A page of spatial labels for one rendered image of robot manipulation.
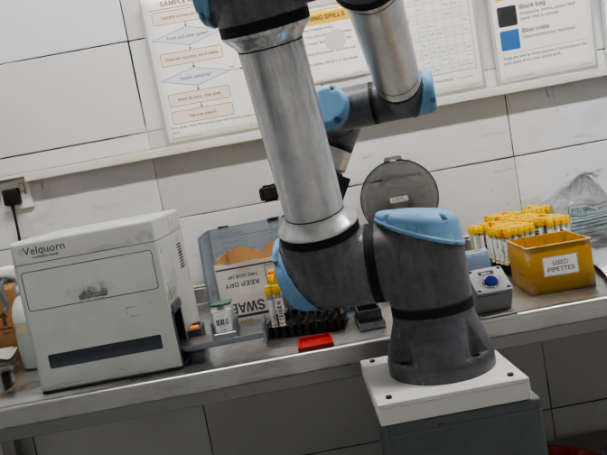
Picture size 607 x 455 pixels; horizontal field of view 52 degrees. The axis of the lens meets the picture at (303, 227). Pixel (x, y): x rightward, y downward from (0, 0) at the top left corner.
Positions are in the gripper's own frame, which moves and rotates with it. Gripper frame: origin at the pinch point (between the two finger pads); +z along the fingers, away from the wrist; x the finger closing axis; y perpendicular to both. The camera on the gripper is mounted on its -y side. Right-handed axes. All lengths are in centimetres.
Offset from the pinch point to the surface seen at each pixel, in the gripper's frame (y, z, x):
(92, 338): -29.6, 25.7, -3.9
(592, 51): 68, -79, 58
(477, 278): 36.4, -9.8, -5.2
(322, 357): 12.6, 13.6, -8.6
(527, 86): 53, -62, 55
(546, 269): 51, -16, 0
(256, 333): -0.1, 14.7, -3.2
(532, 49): 51, -73, 58
